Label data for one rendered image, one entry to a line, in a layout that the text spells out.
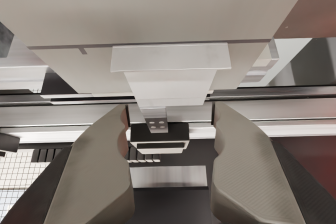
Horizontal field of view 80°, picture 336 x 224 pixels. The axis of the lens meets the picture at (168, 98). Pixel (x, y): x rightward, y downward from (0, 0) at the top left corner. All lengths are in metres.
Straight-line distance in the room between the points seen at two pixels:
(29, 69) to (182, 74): 0.18
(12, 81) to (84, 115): 0.22
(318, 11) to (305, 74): 0.36
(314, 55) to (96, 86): 0.59
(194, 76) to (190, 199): 0.12
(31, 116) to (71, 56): 0.41
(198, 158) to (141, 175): 0.52
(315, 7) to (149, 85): 0.26
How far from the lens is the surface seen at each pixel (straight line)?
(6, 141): 0.62
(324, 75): 0.66
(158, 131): 0.40
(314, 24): 0.40
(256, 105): 0.52
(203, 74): 0.19
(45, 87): 0.28
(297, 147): 0.85
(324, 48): 0.66
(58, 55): 0.19
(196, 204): 0.22
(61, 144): 0.70
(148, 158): 0.60
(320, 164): 0.88
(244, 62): 0.19
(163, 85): 0.21
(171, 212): 0.22
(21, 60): 0.29
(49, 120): 0.55
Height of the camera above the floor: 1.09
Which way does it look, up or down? 22 degrees down
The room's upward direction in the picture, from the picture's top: 179 degrees clockwise
